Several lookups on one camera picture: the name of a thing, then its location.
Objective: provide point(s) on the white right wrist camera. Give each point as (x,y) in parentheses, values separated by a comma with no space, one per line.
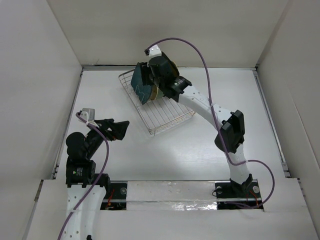
(153,51)

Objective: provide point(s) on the wire dish rack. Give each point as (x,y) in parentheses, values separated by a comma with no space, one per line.
(157,115)

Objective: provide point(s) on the black and amber square plate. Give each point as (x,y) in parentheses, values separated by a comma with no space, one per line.
(172,64)

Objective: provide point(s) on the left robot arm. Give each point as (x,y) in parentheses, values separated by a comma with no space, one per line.
(86,189)

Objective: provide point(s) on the teal square plate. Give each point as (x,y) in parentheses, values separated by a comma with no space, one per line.
(138,83)

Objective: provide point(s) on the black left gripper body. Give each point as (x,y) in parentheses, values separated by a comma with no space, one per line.
(95,138)

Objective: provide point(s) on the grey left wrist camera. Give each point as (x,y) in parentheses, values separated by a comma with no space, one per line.
(86,115)

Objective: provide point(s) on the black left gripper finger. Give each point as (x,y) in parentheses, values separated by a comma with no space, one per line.
(117,130)
(106,125)

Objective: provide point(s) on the light green flower plate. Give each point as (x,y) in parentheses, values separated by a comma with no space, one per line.
(160,94)

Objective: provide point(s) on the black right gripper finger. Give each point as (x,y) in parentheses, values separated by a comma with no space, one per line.
(144,68)
(150,79)

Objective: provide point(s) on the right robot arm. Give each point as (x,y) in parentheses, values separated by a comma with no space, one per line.
(230,126)

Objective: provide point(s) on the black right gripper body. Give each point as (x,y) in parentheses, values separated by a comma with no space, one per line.
(156,81)

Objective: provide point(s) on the beige round leaf plate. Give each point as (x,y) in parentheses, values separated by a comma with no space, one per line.
(153,95)

